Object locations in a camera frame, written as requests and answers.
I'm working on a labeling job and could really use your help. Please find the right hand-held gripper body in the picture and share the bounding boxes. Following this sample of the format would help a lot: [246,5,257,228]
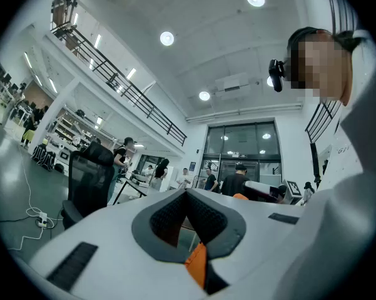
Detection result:
[262,179,303,205]

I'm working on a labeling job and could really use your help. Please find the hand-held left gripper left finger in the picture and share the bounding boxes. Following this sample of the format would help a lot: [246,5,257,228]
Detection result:
[28,188,209,300]

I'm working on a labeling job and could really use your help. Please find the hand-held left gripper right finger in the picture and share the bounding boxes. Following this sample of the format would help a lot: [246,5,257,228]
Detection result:
[186,188,304,300]

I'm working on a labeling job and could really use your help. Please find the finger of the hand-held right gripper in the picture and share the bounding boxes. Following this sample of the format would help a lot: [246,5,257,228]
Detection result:
[243,180,272,201]

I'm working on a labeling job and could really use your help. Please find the black mesh office chair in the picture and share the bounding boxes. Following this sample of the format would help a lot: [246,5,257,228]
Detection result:
[61,141,116,231]

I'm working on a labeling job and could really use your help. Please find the glass entrance door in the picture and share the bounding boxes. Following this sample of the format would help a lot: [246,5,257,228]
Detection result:
[197,121,284,190]

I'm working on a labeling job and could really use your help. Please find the person's white shirt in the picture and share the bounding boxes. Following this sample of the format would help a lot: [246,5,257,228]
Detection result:
[275,29,376,300]

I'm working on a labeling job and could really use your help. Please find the grey table with black legs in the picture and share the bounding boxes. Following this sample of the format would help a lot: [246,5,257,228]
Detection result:
[112,179,151,206]

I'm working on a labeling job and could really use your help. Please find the white ceiling pipes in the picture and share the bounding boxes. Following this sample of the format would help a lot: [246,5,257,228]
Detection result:
[185,103,303,123]

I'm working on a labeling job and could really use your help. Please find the white ceiling air conditioner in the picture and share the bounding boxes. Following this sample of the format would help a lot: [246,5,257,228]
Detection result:
[214,72,253,98]

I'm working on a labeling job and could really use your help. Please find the black and white bag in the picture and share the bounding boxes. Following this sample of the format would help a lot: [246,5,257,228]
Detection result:
[31,144,56,171]

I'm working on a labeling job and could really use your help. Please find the person's head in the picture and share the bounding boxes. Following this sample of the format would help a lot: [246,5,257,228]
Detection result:
[286,26,363,108]

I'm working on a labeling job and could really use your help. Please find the white shelving unit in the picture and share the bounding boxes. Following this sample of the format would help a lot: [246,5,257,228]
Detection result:
[46,107,113,156]

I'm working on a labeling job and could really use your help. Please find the black balcony railing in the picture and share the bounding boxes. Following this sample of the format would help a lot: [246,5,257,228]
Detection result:
[49,0,188,146]

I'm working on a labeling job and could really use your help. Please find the black cable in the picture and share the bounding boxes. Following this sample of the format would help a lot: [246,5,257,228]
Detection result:
[0,216,38,224]

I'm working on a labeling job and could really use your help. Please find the white cable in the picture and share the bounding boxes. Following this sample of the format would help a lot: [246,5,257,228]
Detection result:
[8,145,63,251]

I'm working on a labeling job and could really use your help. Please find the black head-worn camera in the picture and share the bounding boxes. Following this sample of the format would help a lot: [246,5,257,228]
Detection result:
[268,59,285,93]

